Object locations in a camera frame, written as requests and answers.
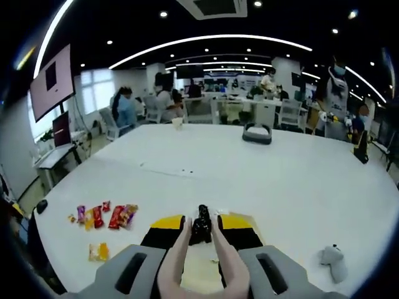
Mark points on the white office desk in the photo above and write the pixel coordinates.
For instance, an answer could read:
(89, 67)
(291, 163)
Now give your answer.
(249, 109)

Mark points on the white monitor desk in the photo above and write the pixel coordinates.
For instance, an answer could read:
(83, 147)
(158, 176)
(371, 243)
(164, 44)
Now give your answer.
(54, 159)

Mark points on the green window plant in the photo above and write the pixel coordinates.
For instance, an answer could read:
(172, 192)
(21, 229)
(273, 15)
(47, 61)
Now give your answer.
(46, 135)

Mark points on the small grey white device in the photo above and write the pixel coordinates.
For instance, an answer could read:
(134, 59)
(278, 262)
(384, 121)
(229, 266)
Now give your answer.
(335, 261)

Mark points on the yellow clear food packet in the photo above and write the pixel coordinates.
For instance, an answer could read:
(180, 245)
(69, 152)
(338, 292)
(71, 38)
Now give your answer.
(99, 251)
(89, 219)

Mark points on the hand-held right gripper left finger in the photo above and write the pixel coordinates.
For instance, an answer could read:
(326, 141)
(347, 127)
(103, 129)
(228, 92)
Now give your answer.
(162, 238)

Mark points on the black computer mouse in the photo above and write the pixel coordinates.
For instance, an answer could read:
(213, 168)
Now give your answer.
(42, 206)

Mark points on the gold purple food packet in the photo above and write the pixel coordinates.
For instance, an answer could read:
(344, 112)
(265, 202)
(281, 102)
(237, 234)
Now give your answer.
(129, 215)

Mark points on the small orange candy food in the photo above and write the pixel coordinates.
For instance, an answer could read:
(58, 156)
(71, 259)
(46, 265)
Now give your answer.
(71, 218)

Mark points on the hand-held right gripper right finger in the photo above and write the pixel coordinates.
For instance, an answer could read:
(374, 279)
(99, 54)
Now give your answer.
(246, 238)

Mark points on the pink food tongs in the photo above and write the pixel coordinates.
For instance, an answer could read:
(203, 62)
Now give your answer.
(171, 271)

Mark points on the black food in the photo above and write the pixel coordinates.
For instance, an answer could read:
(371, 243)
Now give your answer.
(201, 225)

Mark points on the green potted plant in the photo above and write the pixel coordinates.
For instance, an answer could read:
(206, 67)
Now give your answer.
(255, 92)

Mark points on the ceiling air conditioner vent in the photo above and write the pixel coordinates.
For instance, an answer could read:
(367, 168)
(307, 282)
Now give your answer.
(215, 7)

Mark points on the grey head-mounted device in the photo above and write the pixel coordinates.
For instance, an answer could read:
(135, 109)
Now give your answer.
(257, 137)

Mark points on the curved ceiling light strip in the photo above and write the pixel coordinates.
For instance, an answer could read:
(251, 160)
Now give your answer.
(46, 37)
(212, 37)

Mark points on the large wall screen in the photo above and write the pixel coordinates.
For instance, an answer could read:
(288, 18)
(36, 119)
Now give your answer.
(62, 90)

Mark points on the dark red monitor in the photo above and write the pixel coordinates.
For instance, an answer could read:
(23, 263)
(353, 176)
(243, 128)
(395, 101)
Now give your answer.
(61, 129)

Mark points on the small red food packet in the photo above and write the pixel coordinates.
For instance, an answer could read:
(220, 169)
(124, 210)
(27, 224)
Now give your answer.
(106, 205)

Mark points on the white paper cup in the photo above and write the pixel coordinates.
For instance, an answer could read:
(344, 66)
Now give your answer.
(177, 122)

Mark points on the white mesh office chair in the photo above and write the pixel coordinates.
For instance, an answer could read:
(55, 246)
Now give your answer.
(151, 109)
(198, 110)
(290, 112)
(107, 123)

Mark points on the beige hexagonal food container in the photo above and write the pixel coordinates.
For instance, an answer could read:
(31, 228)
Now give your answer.
(202, 268)

